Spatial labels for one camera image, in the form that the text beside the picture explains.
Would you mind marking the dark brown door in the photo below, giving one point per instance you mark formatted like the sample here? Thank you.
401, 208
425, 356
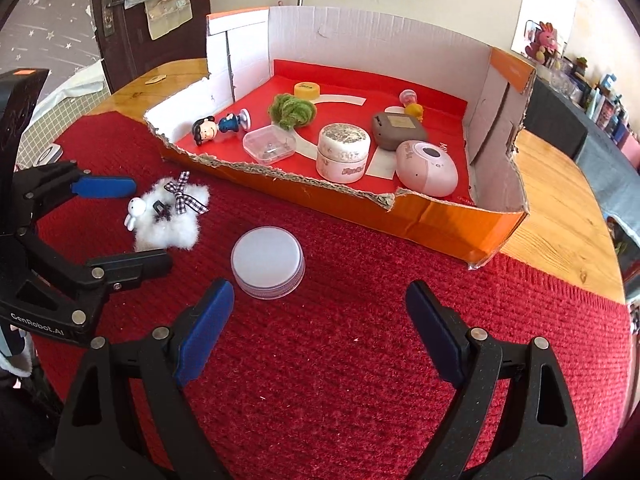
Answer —
125, 40

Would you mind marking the white cloth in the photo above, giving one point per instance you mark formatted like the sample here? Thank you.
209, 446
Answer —
75, 82

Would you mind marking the green plush cabbage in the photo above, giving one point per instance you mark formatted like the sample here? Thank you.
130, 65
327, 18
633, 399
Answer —
292, 110

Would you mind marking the white round lid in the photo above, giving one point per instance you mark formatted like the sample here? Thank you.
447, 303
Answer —
267, 260

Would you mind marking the brown square case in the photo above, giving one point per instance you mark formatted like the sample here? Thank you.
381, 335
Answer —
400, 132

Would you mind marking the grey star print curtain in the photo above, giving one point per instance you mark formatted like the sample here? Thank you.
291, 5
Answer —
45, 20

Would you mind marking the pink rabbit plush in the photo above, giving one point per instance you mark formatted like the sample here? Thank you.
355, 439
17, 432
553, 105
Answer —
542, 42

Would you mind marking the yellow and pink figurine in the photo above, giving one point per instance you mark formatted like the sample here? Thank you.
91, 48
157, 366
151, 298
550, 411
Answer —
415, 110

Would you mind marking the dark-haired boy figurine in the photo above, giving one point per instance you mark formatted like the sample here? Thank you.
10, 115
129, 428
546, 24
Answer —
207, 130

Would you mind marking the white fluffy sheep toy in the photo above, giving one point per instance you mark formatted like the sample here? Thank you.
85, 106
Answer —
165, 225

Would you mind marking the orange cardboard box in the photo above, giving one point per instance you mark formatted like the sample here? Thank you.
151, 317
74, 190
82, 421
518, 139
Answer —
450, 220

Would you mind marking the side table with dark cloth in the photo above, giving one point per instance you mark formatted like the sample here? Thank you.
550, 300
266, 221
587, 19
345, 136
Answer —
600, 150

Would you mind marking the beige hanging pouch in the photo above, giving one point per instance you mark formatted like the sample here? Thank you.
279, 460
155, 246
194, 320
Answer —
167, 17

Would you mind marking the clear plastic box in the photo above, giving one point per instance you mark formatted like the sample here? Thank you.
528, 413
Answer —
270, 145

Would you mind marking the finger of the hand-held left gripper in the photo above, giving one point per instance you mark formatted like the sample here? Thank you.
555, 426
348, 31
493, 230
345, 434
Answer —
105, 186
135, 265

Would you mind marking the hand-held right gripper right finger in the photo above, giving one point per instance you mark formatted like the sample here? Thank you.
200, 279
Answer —
437, 332

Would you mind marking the row of bottles and jars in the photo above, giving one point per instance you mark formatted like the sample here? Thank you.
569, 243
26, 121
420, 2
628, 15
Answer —
600, 100

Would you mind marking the white jar speckled lid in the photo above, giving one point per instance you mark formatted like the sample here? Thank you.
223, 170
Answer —
345, 150

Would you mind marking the pink oval case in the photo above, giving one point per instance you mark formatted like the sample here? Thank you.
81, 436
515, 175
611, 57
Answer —
425, 170

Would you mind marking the small yellow jar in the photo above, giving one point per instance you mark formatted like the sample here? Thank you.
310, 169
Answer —
307, 90

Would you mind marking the small white device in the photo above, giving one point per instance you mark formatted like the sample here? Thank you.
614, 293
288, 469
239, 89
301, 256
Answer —
50, 153

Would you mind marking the red knitted mat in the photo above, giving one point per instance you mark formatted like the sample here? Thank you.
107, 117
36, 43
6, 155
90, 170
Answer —
350, 335

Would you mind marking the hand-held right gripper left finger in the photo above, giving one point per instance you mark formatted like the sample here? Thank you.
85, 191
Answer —
200, 335

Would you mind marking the small wooden tag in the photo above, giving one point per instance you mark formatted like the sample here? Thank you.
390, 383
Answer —
155, 79

